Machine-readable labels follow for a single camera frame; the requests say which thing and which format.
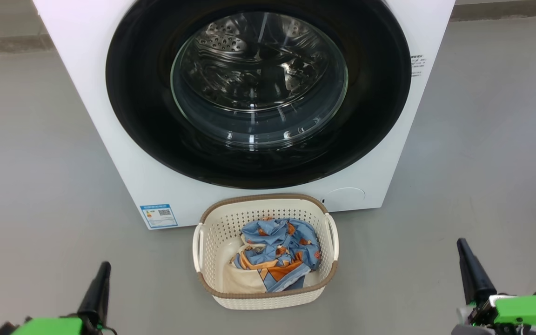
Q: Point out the round black glass washer door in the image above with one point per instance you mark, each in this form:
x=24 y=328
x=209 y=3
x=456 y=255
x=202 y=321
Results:
x=142 y=116

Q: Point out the cream perforated laundry basket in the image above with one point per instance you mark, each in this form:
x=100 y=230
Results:
x=221 y=232

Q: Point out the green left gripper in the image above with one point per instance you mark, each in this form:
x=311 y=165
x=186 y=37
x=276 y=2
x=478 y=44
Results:
x=49 y=326

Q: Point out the white front-load washing machine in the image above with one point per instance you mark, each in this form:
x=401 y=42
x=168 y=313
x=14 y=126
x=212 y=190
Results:
x=379 y=186

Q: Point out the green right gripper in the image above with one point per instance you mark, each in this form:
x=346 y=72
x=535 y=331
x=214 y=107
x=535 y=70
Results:
x=528 y=309

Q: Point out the round white filter cover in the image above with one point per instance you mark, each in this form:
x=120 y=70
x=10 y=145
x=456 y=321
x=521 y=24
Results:
x=346 y=199

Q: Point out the blue energy label sticker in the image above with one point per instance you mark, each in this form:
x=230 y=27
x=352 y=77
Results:
x=158 y=215

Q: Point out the cream white garment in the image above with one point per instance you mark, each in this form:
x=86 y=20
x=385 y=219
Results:
x=244 y=279

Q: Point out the black printed warning text label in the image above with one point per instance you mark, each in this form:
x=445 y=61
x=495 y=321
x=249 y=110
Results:
x=417 y=65

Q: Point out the blue orange patterned garment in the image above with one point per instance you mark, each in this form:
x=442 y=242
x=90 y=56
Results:
x=277 y=237

